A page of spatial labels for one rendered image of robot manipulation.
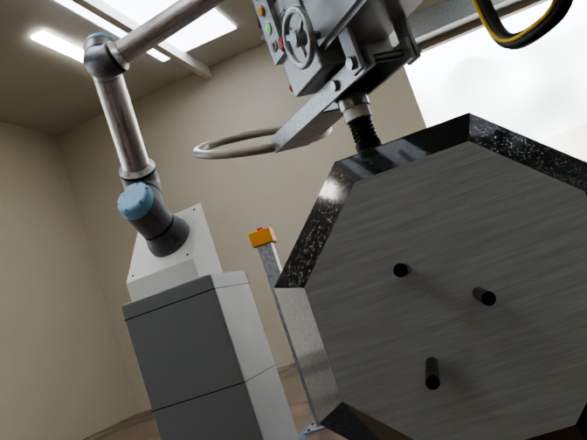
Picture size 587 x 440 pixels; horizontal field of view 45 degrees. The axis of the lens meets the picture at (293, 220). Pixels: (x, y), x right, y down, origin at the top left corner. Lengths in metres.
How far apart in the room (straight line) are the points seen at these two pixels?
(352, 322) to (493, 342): 0.23
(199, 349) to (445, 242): 1.67
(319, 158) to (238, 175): 1.08
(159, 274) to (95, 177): 7.25
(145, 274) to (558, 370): 2.00
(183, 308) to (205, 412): 0.40
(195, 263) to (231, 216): 6.38
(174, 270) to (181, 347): 0.31
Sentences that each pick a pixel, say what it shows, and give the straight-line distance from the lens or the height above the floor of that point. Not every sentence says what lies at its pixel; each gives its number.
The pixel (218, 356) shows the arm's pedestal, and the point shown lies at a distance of 2.71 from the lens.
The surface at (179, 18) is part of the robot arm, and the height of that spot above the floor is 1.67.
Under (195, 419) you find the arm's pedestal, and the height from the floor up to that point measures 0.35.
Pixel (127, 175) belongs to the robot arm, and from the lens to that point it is 2.93.
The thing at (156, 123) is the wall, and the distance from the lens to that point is 9.73.
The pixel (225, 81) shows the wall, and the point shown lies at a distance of 9.44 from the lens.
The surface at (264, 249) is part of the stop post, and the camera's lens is 3.77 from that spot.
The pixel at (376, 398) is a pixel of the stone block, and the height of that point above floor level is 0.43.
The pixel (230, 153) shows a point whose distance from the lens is 2.26.
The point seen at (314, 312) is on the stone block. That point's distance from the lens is 1.22.
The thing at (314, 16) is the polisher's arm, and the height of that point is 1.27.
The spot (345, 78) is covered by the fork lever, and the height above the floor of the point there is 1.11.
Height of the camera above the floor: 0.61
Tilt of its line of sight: 7 degrees up
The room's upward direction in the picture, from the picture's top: 19 degrees counter-clockwise
